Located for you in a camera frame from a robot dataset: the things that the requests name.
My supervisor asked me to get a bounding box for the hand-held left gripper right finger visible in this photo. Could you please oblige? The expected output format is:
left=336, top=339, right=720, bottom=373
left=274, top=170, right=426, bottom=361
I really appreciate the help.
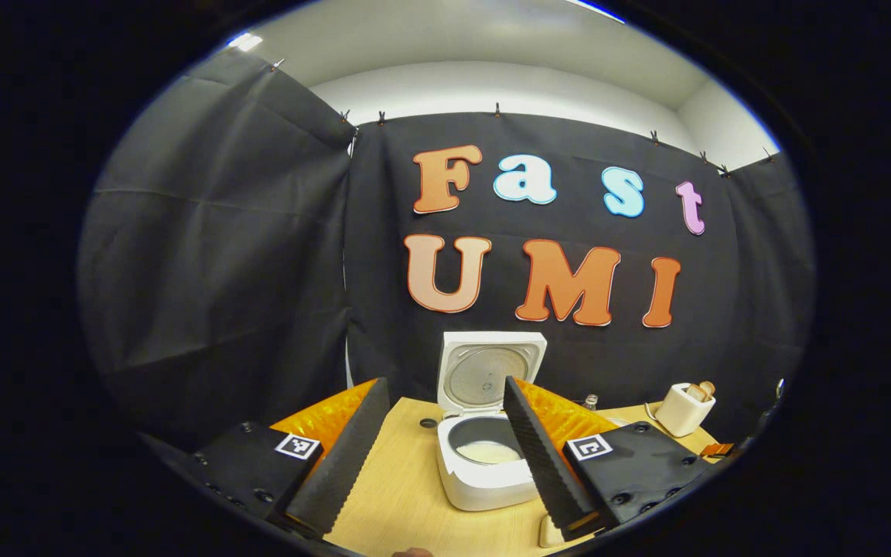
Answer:
left=503, top=377, right=713, bottom=542

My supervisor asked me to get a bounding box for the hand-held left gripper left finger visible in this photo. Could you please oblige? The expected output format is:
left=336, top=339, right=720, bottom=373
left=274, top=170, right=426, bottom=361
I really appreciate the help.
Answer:
left=194, top=378, right=392, bottom=538

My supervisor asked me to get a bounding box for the white rice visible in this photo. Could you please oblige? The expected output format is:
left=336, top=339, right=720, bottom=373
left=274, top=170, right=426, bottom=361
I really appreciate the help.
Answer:
left=457, top=441, right=525, bottom=464

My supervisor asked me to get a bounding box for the white rice cooker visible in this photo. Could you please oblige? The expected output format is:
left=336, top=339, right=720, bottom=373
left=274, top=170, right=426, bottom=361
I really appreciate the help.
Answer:
left=436, top=331, right=548, bottom=511

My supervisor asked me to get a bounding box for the white toaster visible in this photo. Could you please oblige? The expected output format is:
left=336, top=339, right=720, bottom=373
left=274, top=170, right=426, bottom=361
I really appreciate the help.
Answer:
left=654, top=383, right=717, bottom=438

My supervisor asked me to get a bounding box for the black backdrop cloth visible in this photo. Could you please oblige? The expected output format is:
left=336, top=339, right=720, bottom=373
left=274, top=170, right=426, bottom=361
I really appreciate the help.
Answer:
left=78, top=48, right=816, bottom=449

